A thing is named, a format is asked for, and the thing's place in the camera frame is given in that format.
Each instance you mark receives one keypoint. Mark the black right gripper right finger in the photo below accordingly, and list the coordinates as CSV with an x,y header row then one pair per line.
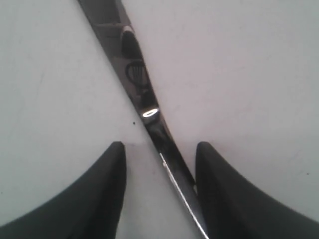
x,y
234,208

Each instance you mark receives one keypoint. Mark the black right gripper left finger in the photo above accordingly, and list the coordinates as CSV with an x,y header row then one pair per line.
x,y
89,208

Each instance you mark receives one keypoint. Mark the steel table knife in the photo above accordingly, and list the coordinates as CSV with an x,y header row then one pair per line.
x,y
116,35

